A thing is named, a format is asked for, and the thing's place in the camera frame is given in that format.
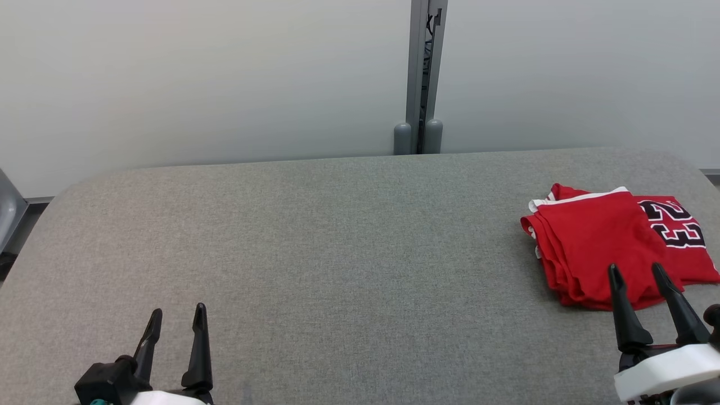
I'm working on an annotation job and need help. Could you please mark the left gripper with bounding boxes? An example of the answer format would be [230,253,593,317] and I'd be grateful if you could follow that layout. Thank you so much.
[129,303,216,405]

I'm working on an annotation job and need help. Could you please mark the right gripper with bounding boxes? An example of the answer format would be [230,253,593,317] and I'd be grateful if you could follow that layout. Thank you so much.
[607,262,720,405]

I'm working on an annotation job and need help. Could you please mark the red white number jersey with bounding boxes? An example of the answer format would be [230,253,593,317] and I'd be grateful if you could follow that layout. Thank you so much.
[529,183,720,285]

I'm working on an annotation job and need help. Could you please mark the red shorts with white stripe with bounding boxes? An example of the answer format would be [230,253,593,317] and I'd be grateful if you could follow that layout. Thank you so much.
[520,186,685,312]

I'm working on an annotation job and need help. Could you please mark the grey upholstered table pad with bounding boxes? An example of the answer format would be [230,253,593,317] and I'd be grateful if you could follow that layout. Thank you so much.
[0,147,720,405]

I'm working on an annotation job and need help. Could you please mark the grey chair shell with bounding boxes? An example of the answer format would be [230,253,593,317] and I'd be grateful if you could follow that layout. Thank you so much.
[0,168,29,255]

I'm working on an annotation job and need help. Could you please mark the grey cylindrical post foot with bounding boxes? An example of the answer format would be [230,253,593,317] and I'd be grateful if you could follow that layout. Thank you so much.
[393,122,413,156]
[422,118,444,155]

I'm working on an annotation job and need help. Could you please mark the grey metal partition post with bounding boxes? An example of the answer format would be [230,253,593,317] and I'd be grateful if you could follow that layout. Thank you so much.
[406,0,449,155]

